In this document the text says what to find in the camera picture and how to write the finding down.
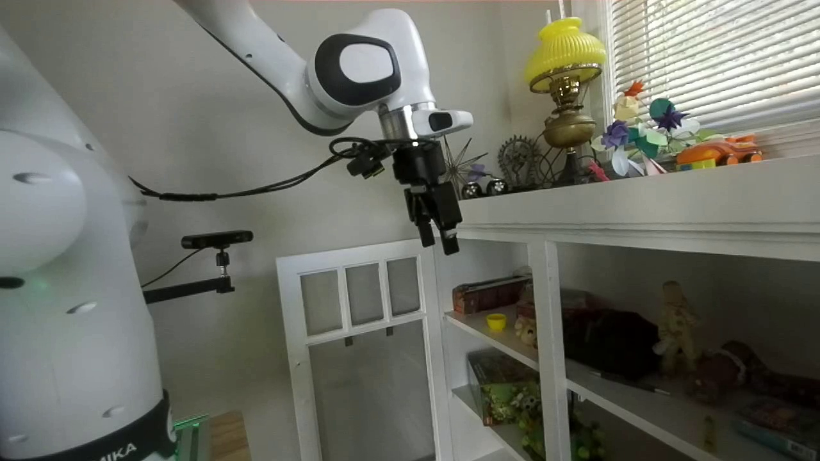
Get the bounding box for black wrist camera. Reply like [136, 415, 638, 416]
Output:
[342, 137, 396, 182]

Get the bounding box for white cabinet with shelves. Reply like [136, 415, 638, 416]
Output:
[420, 151, 820, 461]

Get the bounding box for white cabinet door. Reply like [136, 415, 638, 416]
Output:
[274, 237, 455, 461]

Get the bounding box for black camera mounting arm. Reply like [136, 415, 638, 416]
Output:
[137, 248, 238, 306]

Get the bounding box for orange toy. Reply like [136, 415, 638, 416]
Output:
[673, 132, 769, 170]

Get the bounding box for thin upright frame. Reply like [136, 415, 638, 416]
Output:
[169, 411, 209, 461]

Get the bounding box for round gear-shaped ornament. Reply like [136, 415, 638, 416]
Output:
[493, 132, 550, 191]

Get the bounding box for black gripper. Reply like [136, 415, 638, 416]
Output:
[391, 137, 465, 257]

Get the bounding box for yellow bunny plush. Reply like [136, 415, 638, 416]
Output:
[510, 300, 539, 348]

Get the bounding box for small yellowish figurine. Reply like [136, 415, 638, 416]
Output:
[698, 411, 723, 456]

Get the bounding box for tan human figurine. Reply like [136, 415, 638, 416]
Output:
[653, 278, 705, 378]

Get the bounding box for black stereo camera bar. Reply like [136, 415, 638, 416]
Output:
[179, 227, 255, 254]

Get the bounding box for small black toy car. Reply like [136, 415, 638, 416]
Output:
[459, 173, 510, 199]

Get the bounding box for yellow shade brass oil lamp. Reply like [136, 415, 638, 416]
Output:
[522, 0, 609, 186]

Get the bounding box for green leafy toy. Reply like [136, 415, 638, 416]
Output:
[519, 406, 609, 461]

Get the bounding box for wooden crate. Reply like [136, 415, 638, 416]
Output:
[202, 410, 255, 461]

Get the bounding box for brown stuffed animal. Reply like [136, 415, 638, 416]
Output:
[688, 337, 820, 410]

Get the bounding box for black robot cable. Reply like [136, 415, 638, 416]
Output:
[126, 136, 404, 205]

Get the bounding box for teal flat book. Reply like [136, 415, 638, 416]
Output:
[729, 397, 820, 461]

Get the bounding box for black bulky bag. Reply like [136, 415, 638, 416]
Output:
[560, 288, 666, 383]

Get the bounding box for white window blinds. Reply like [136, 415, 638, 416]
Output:
[604, 0, 820, 136]

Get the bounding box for green printed toy box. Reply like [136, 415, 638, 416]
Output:
[463, 348, 545, 430]

